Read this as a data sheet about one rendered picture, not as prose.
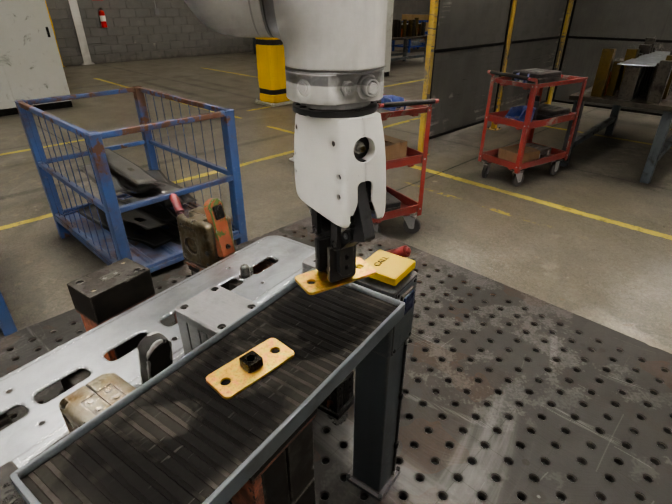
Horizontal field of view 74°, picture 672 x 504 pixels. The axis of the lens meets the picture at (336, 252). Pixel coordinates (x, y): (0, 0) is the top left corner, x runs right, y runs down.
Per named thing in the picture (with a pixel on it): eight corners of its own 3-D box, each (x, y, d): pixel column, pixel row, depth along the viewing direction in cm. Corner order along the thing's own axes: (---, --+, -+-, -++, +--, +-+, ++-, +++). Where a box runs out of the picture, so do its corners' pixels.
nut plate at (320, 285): (358, 258, 52) (358, 249, 51) (378, 273, 49) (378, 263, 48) (292, 278, 48) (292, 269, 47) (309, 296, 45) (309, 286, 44)
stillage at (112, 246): (59, 236, 324) (13, 100, 278) (163, 205, 374) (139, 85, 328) (133, 304, 251) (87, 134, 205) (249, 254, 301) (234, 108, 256)
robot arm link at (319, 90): (408, 69, 36) (405, 107, 38) (349, 59, 43) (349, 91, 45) (318, 76, 33) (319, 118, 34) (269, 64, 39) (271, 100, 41)
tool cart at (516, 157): (524, 163, 474) (544, 63, 426) (563, 175, 440) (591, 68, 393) (470, 177, 435) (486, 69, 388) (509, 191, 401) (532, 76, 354)
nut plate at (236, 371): (273, 338, 48) (272, 329, 47) (296, 355, 46) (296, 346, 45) (203, 380, 43) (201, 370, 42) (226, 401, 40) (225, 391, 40)
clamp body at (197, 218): (217, 321, 125) (198, 200, 107) (256, 342, 118) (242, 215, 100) (186, 342, 117) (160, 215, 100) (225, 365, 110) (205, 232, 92)
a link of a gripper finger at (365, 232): (389, 223, 38) (363, 249, 43) (352, 148, 40) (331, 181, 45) (377, 227, 38) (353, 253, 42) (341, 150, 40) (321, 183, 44)
